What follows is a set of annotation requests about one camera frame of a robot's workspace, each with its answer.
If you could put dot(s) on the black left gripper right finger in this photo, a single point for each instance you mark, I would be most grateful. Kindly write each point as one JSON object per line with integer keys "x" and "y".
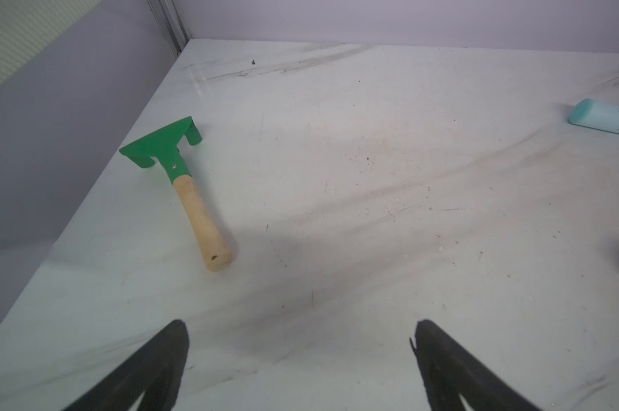
{"x": 452, "y": 376}

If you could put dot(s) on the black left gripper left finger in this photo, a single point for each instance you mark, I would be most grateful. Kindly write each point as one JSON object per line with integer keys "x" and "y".
{"x": 150, "y": 378}

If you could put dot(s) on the white two-tier mesh shelf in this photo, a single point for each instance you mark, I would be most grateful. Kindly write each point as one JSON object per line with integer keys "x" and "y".
{"x": 27, "y": 27}

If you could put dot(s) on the green hoe wooden handle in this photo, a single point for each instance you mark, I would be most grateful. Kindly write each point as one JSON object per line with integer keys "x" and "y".
{"x": 162, "y": 147}

